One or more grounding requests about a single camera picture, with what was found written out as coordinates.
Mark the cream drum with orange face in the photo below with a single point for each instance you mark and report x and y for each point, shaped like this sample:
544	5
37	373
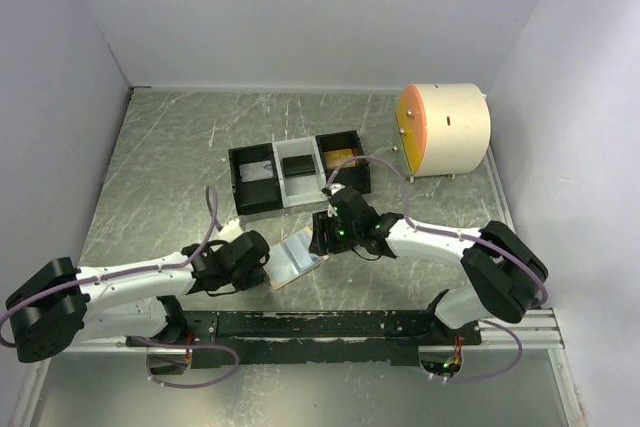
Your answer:
443	129

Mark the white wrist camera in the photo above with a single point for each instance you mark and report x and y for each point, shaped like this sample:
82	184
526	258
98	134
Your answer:
330	190
231	230

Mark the black card in tray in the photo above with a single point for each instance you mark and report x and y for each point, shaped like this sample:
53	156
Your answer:
296	166

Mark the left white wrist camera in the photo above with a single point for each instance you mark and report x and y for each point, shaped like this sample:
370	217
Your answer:
231	230

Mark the tan leather card holder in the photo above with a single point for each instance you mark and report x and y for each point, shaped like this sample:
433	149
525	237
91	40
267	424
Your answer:
291	259

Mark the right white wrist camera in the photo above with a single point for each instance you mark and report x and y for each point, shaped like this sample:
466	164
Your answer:
330	190

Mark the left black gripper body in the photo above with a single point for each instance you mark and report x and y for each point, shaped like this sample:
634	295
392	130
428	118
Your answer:
244	278

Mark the three-compartment black white tray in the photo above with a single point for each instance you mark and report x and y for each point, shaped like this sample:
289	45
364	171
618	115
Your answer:
278	193

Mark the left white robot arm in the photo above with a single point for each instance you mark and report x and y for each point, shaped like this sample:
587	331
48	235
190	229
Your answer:
63	305

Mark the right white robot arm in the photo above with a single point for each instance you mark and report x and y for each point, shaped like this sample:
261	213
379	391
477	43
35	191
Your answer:
504	277

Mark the gold card in tray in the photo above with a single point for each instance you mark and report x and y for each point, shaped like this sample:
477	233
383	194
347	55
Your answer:
334	158

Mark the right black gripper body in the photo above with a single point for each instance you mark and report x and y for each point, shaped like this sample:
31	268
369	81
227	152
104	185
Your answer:
342	237

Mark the silver card in tray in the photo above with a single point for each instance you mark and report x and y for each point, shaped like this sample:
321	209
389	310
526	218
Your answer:
256	171

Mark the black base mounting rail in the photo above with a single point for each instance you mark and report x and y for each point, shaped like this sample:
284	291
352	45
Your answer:
392	336

